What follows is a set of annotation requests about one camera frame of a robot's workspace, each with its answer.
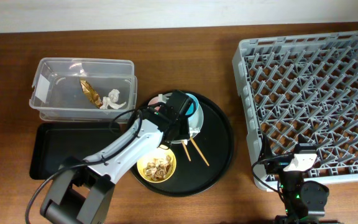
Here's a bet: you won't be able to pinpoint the wooden chopstick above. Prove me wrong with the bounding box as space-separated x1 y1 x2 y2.
190 137 209 167
181 140 191 161

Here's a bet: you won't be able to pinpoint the yellow bowl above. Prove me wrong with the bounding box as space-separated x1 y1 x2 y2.
136 148 177 184

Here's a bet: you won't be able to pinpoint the food scraps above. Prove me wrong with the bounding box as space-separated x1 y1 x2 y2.
143 155 173 182

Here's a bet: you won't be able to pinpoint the white tissue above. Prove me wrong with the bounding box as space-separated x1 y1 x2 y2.
99 89 127 110

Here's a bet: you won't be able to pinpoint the gold foil wrapper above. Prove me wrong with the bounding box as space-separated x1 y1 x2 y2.
80 78 102 108

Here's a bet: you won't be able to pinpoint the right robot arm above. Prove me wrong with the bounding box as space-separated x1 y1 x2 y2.
259 135 329 224

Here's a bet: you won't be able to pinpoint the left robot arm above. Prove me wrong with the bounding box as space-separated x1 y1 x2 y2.
40 90 195 223

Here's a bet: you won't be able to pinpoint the grey dishwasher rack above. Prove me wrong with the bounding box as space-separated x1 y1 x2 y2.
232 30 358 184

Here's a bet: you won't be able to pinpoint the pink cup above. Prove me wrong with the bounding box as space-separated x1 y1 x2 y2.
148 95 165 105

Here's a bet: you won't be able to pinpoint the blue cup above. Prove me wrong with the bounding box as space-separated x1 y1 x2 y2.
186 93 200 121

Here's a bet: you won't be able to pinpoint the grey plate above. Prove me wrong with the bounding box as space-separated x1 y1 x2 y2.
149 91 204 144

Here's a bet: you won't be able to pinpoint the black round tray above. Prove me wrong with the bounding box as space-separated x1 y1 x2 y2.
131 92 234 197

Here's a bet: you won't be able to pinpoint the clear plastic bin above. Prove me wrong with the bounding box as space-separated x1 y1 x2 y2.
29 57 137 123

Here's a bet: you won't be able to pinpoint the black rectangular tray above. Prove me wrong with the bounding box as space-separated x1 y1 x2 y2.
29 122 121 180

